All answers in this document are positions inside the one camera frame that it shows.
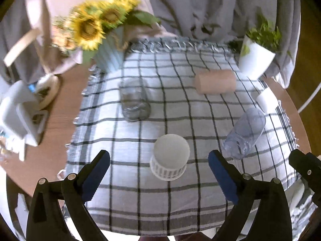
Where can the wooden chair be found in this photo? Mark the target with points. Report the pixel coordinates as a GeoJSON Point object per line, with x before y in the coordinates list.
{"type": "Point", "coordinates": [21, 45]}

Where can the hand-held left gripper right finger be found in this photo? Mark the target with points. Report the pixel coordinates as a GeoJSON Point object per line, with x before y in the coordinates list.
{"type": "Point", "coordinates": [224, 178]}

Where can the clear plastic bottle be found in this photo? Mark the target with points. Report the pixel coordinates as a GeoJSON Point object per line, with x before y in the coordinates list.
{"type": "Point", "coordinates": [247, 133]}

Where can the green potted plant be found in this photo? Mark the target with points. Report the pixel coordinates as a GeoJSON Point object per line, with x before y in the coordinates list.
{"type": "Point", "coordinates": [263, 34]}

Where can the clear glass cup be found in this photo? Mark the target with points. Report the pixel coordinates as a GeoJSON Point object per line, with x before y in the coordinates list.
{"type": "Point", "coordinates": [134, 100]}

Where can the white plant pot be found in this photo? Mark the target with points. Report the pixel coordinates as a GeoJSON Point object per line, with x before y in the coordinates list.
{"type": "Point", "coordinates": [254, 60]}

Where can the white ribbed cup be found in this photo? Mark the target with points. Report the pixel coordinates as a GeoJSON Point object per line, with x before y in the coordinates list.
{"type": "Point", "coordinates": [170, 157]}

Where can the pink cup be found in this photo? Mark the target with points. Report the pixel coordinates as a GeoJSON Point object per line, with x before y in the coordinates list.
{"type": "Point", "coordinates": [215, 82]}

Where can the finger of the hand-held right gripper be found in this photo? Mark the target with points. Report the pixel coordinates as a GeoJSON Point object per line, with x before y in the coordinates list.
{"type": "Point", "coordinates": [307, 167]}

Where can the grey curtain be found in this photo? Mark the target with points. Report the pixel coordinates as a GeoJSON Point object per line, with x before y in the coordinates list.
{"type": "Point", "coordinates": [205, 5]}

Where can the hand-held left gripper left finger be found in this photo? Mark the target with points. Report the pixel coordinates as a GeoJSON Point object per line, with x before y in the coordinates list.
{"type": "Point", "coordinates": [93, 178]}

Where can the small white cup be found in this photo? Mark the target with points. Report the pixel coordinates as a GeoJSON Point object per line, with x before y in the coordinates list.
{"type": "Point", "coordinates": [267, 100]}

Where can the checked tablecloth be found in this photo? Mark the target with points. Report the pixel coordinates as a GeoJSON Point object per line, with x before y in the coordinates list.
{"type": "Point", "coordinates": [175, 205]}

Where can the beige cloth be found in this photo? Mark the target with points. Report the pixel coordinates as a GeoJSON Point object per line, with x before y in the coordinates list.
{"type": "Point", "coordinates": [65, 10]}

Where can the sunflower bouquet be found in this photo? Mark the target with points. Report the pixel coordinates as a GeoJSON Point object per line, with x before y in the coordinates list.
{"type": "Point", "coordinates": [96, 20]}

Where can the light blue ribbed vase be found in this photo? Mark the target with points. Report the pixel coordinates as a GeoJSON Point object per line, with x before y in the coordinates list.
{"type": "Point", "coordinates": [110, 52]}

